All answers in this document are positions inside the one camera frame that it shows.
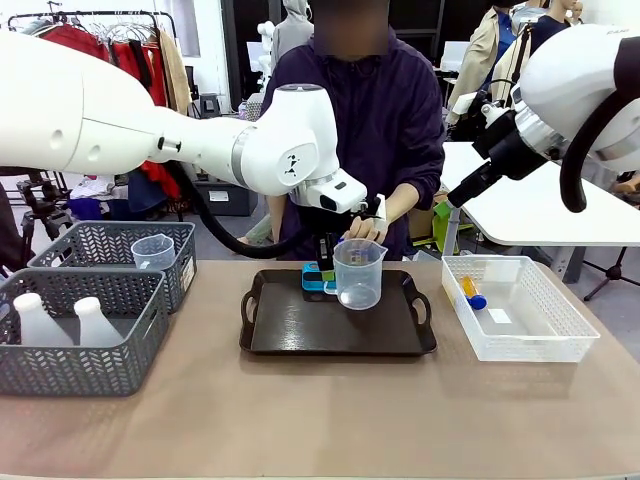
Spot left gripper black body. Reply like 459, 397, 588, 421
312, 230, 347, 274

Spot person in purple jacket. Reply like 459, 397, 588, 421
259, 0, 447, 261

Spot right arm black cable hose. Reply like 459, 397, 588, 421
559, 89, 640, 214

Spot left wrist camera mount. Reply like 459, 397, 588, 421
355, 193, 389, 235

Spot person's left hand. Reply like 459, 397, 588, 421
343, 215, 390, 246

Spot small gray plastic basket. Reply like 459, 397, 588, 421
27, 220, 198, 315

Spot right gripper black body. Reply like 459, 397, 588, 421
472, 112, 547, 182

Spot mannequin in beige trench coat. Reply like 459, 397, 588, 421
446, 4, 519, 126

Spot cardboard box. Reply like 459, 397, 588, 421
408, 192, 450, 242

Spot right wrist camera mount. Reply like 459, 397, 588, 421
451, 92, 503, 127

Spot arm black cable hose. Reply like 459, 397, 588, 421
168, 162, 321, 260
559, 89, 640, 214

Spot black metal clothes rack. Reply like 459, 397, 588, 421
7, 9, 181, 221

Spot person's left forearm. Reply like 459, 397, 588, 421
383, 180, 423, 227

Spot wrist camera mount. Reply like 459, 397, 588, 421
355, 193, 389, 235
451, 92, 503, 127

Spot dummy lying on floor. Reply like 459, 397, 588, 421
237, 194, 282, 246

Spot red dress on hanger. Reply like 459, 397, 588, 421
109, 42, 182, 199

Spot beige garment on hanger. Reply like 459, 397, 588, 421
158, 29, 194, 119

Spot gray storage bin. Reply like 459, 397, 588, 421
192, 179, 259, 217

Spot clear plastic measuring beaker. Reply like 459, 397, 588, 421
130, 233, 177, 271
323, 237, 390, 312

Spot white plastic conical flask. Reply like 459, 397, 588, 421
12, 292, 75, 347
73, 296, 125, 347

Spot green plastic object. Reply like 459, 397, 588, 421
413, 199, 475, 252

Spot white plastic basket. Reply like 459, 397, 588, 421
440, 254, 601, 363

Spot red jacket on hanger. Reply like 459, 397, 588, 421
39, 24, 112, 65

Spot blue test tube rack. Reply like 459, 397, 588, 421
301, 260, 337, 293

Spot black stand with legs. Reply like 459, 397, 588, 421
582, 247, 640, 302

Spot black step stool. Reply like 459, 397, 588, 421
198, 93, 224, 121

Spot figure in gray hoodie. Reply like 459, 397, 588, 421
272, 0, 316, 65

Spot large gray plastic basket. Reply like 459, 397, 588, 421
0, 268, 171, 397

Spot dark brown serving tray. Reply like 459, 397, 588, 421
238, 268, 439, 357

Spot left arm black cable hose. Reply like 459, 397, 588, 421
168, 162, 321, 260

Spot white table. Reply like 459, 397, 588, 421
442, 142, 640, 247

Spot mannequin in navy top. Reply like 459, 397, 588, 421
499, 0, 586, 96

